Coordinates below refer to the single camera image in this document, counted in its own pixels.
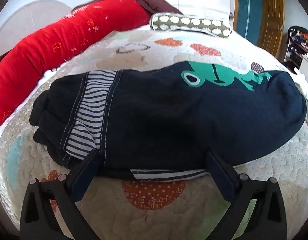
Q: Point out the quilted bedspread with hearts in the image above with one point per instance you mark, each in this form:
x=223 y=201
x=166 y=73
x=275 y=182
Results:
x=118 y=60

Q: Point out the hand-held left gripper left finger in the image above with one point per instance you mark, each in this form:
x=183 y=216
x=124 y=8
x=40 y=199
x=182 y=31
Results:
x=86 y=177

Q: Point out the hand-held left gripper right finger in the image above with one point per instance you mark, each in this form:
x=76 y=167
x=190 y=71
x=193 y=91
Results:
x=219 y=177

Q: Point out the dark maroon blanket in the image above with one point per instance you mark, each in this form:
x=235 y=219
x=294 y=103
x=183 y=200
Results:
x=154 y=1

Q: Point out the olive pillow with white dots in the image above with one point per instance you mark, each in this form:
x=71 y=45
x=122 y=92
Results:
x=191 y=22

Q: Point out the white plastic object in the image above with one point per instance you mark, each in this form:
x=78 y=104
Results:
x=305 y=82

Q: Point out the red bolster pillow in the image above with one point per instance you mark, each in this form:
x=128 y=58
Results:
x=56 y=45

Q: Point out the white round panel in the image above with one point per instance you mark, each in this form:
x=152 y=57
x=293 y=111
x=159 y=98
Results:
x=23 y=20

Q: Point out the wooden door with teal panel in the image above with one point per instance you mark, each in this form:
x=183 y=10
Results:
x=271 y=17

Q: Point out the shoe rack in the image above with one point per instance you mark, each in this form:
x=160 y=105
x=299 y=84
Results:
x=297 y=42

